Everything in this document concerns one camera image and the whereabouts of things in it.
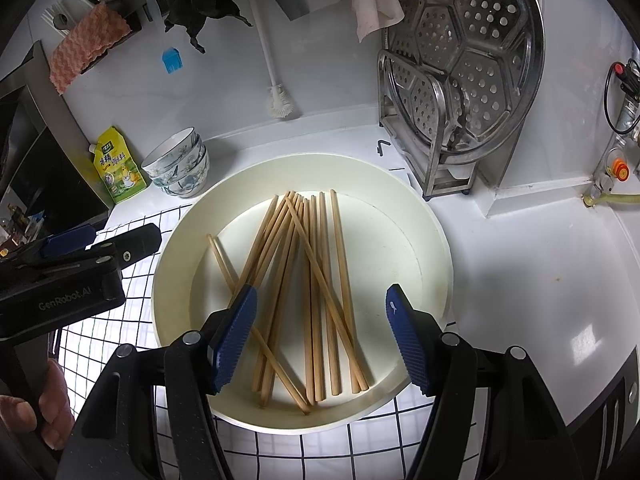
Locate metal dish rack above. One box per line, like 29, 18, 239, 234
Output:
376, 49, 526, 203

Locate yellow gas hose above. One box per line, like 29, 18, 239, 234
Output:
581, 190, 640, 209

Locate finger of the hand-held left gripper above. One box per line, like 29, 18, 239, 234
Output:
35, 225, 98, 261
85, 223, 163, 271

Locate blue silicone brush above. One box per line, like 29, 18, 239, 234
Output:
145, 0, 182, 76

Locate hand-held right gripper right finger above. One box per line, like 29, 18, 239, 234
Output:
385, 284, 586, 480

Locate white bottle brush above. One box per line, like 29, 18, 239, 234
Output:
242, 0, 298, 121

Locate colourful condiment containers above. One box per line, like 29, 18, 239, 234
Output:
0, 204, 48, 256

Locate metal gas pipe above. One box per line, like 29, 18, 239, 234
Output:
615, 77, 640, 136

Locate dark hanging cloth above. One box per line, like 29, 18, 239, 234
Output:
164, 0, 253, 55

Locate white checked cloth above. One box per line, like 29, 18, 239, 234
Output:
50, 207, 506, 480

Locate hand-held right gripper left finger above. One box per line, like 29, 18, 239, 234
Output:
55, 285, 258, 480

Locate pink hanging rag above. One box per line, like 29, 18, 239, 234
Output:
336, 0, 405, 43

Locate person's left hand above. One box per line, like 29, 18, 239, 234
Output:
0, 357, 75, 453

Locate pile of wooden chopsticks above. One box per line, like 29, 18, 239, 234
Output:
206, 189, 370, 415

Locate orange dishcloth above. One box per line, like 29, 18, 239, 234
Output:
49, 1, 132, 95

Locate perforated metal steamer plate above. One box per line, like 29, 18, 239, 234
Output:
387, 0, 546, 168

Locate yellow seasoning pouch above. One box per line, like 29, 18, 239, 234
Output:
89, 126, 149, 205

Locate black cable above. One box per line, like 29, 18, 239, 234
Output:
603, 57, 640, 135

